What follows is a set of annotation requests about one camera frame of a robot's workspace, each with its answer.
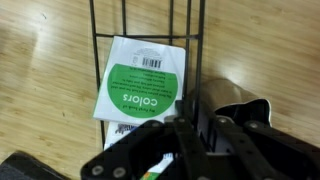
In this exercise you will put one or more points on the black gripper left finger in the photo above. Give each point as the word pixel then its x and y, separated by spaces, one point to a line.
pixel 156 146

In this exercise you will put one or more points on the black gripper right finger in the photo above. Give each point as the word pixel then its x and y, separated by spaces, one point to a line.
pixel 266 150

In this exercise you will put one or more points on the book with green orange cover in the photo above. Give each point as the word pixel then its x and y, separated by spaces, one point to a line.
pixel 160 168

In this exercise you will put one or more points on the white book with zebra print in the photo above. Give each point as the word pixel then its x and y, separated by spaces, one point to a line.
pixel 116 133

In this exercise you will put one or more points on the white book with green circle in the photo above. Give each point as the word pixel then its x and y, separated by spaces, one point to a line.
pixel 143 90

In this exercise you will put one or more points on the small steel cup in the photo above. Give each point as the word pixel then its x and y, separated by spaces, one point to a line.
pixel 223 93

